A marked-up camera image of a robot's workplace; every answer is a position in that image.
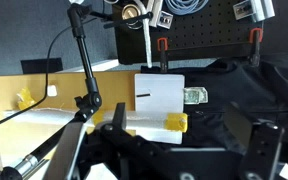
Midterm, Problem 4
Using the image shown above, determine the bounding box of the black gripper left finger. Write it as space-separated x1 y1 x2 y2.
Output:
95 102 172 168

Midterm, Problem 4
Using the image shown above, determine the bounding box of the black articulated camera stand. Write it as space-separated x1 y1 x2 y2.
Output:
0 3 153 180

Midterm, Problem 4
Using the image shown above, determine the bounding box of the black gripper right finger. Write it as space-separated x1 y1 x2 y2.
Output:
223 101 286 180

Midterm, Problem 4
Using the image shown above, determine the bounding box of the round brass metal fitting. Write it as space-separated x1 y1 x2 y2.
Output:
121 4 142 30

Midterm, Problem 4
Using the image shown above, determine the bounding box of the black perforated breadboard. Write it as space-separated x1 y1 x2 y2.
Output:
112 0 265 66

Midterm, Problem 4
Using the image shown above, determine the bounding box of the white braided hose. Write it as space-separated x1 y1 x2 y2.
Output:
133 0 154 69

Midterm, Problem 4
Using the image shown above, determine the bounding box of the white flat board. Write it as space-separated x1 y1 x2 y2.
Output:
134 73 186 145

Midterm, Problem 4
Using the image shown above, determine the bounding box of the small silver bracket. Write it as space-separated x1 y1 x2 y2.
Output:
157 10 174 30
233 0 256 21

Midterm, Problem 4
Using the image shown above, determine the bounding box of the orange handled clamp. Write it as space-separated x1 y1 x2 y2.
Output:
156 37 169 73
249 27 264 66

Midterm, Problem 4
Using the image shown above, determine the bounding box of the grey cable coil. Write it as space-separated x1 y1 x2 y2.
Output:
165 0 210 16

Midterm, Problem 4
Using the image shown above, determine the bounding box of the aluminium extrusion rail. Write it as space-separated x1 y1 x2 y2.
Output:
250 0 276 19
146 0 165 28

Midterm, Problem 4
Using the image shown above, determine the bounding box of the black rectangular panel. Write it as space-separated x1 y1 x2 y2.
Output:
20 58 64 75

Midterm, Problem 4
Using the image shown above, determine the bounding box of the crumpled yellow tape piece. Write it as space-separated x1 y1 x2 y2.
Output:
16 87 37 111

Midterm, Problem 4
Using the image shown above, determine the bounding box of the small white block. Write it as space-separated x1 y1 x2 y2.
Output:
46 84 58 98

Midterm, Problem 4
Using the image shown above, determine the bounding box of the thin black cable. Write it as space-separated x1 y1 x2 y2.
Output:
0 17 99 127

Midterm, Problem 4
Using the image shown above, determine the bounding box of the one dollar bill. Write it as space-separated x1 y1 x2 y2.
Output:
183 87 208 105

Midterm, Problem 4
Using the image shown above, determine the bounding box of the black zip jersey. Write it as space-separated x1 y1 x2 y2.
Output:
140 54 288 158

